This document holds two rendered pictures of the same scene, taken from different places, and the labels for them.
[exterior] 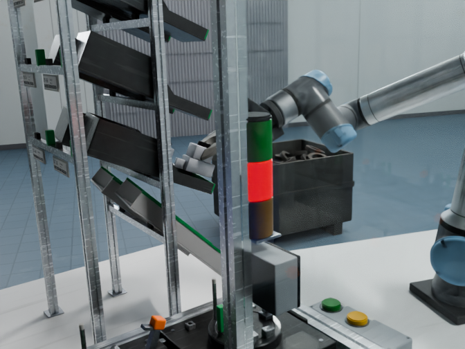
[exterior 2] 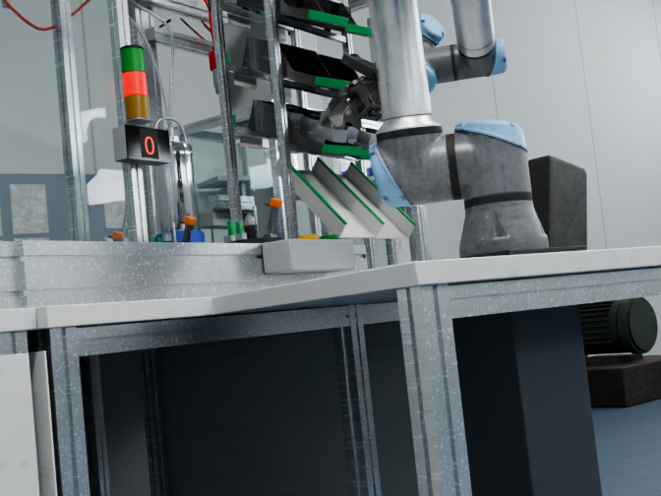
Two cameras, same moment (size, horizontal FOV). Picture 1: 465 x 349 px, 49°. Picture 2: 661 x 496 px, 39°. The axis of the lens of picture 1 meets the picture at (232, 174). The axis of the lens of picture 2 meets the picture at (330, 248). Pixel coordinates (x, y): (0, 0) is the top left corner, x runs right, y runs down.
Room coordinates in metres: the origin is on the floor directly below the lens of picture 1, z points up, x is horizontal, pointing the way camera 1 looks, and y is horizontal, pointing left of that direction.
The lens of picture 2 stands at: (0.34, -1.97, 0.80)
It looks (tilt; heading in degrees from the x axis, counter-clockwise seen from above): 5 degrees up; 70
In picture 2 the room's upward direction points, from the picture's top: 6 degrees counter-clockwise
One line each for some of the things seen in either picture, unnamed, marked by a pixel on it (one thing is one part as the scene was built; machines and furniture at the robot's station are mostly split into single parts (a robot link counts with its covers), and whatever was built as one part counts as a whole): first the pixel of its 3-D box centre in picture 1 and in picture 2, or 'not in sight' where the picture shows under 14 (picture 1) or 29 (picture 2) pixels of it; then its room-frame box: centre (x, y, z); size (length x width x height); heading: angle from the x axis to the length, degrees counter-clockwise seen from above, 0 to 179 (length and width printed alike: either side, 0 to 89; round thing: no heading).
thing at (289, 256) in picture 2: not in sight; (310, 256); (0.91, -0.24, 0.93); 0.21 x 0.07 x 0.06; 35
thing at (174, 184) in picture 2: not in sight; (174, 175); (0.88, 0.98, 1.32); 0.14 x 0.14 x 0.38
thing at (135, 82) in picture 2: not in sight; (135, 86); (0.63, -0.03, 1.34); 0.05 x 0.05 x 0.05
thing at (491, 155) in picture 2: not in sight; (488, 159); (1.15, -0.56, 1.05); 0.13 x 0.12 x 0.14; 150
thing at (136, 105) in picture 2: not in sight; (137, 108); (0.63, -0.03, 1.29); 0.05 x 0.05 x 0.05
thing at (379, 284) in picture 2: not in sight; (486, 279); (1.14, -0.52, 0.84); 0.90 x 0.70 x 0.03; 15
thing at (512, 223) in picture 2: not in sight; (501, 225); (1.15, -0.56, 0.93); 0.15 x 0.15 x 0.10
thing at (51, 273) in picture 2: not in sight; (221, 270); (0.72, -0.30, 0.91); 0.89 x 0.06 x 0.11; 35
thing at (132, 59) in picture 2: not in sight; (133, 62); (0.63, -0.03, 1.39); 0.05 x 0.05 x 0.05
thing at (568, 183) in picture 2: not in sight; (586, 271); (4.64, 4.26, 0.99); 1.18 x 1.17 x 1.98; 105
